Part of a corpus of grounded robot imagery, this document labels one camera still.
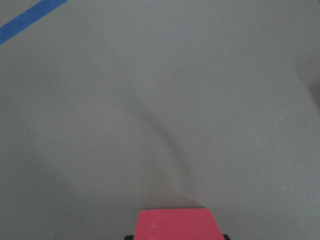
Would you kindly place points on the red block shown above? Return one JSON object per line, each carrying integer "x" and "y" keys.
{"x": 177, "y": 224}

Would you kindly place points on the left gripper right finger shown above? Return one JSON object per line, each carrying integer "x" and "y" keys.
{"x": 226, "y": 237}

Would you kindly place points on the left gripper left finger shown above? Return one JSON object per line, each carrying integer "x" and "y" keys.
{"x": 129, "y": 237}

